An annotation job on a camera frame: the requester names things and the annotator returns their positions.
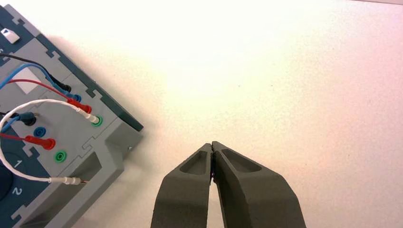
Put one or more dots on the teal rotary knob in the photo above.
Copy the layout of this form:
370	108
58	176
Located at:
4	185

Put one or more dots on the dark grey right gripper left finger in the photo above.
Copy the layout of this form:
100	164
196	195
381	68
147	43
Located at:
185	201

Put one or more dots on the green banana jack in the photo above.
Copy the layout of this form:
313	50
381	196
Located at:
60	156
101	122

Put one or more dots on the white switch cap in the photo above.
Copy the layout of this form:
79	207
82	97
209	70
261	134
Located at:
9	35

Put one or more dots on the teal and grey control box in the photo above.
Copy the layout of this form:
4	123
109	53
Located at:
72	133

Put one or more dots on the blue banana jack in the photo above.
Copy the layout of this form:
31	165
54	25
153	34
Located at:
39	132

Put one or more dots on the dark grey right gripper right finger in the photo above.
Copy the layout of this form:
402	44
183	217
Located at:
252	201

